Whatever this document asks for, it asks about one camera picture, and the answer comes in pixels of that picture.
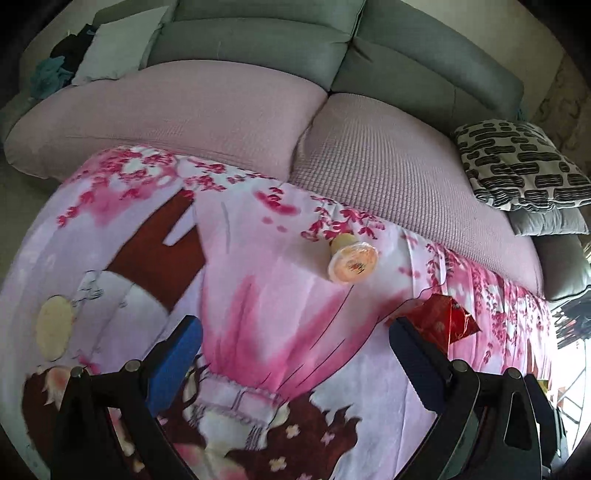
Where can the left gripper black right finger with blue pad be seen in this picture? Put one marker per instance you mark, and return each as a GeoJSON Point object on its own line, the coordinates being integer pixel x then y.
{"type": "Point", "coordinates": [485, 426]}

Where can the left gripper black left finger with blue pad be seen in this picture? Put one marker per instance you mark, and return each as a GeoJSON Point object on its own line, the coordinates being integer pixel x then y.
{"type": "Point", "coordinates": [85, 444]}

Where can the shiny red snack bag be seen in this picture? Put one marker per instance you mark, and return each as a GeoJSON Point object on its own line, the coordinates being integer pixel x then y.
{"type": "Point", "coordinates": [441, 320]}

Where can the pink cartoon printed tablecloth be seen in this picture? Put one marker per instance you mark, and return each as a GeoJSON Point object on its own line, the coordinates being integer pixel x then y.
{"type": "Point", "coordinates": [295, 377]}

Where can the grey satin pillow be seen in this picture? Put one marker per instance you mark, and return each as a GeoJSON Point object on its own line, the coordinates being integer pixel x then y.
{"type": "Point", "coordinates": [549, 223]}

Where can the orange jelly cup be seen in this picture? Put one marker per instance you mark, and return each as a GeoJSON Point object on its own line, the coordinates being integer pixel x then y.
{"type": "Point", "coordinates": [352, 260]}

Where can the black white patterned pillow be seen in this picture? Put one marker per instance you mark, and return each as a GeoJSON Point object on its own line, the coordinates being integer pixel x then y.
{"type": "Point", "coordinates": [514, 165]}

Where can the pink knitted seat cover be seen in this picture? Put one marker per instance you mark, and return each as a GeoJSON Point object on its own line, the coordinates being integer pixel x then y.
{"type": "Point", "coordinates": [359, 151]}

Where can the teal cloth on sofa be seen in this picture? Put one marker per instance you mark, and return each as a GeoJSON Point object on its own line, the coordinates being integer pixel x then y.
{"type": "Point", "coordinates": [49, 77]}

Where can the light grey cushion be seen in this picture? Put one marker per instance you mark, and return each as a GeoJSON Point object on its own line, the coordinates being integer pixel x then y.
{"type": "Point", "coordinates": [119, 47]}

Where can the grey sofa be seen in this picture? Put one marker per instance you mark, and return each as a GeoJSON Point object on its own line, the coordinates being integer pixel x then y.
{"type": "Point", "coordinates": [389, 51]}

